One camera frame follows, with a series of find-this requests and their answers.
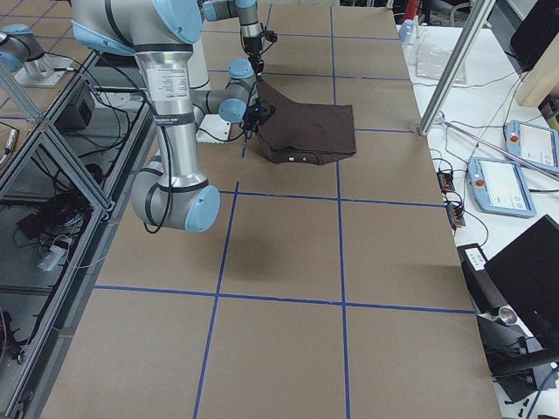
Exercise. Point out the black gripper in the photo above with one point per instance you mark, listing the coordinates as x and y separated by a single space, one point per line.
251 120
253 46

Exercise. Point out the dark brown t-shirt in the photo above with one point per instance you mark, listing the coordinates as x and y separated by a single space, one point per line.
304 132

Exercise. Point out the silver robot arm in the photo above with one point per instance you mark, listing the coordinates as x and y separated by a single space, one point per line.
252 31
172 191

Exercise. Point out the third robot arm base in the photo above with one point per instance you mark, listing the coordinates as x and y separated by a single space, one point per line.
24 57

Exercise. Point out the near teach pendant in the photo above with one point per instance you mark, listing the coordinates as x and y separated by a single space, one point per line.
499 187

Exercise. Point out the teach pendant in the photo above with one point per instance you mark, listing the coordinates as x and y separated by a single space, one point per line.
499 187
533 143

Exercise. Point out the far teach pendant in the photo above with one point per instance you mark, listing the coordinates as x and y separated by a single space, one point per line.
533 143

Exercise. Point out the black monitor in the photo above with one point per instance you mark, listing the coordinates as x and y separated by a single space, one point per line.
526 274

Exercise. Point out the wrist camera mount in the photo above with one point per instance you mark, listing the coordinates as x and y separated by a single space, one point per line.
270 36

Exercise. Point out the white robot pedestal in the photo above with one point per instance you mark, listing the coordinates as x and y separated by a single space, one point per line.
210 128

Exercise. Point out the aluminium frame rack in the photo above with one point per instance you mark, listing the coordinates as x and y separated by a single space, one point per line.
63 191

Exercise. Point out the aluminium frame post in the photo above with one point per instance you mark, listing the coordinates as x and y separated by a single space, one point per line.
478 16

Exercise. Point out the black camera stand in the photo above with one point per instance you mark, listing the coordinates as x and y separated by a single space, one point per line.
500 332

